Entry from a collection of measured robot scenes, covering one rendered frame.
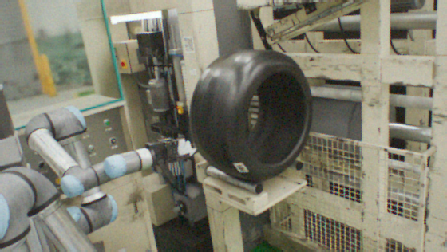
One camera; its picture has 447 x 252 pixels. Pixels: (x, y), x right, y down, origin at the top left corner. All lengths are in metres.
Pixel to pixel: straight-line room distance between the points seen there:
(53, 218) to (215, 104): 0.74
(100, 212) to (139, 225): 0.53
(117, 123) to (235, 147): 0.76
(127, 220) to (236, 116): 0.97
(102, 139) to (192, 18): 0.75
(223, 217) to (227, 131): 0.74
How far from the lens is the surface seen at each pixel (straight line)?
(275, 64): 1.61
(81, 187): 1.39
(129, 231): 2.20
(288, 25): 1.94
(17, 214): 0.99
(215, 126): 1.52
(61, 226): 1.11
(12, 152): 1.32
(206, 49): 1.85
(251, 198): 1.70
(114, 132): 2.05
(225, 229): 2.16
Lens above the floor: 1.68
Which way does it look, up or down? 18 degrees down
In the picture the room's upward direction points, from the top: 7 degrees counter-clockwise
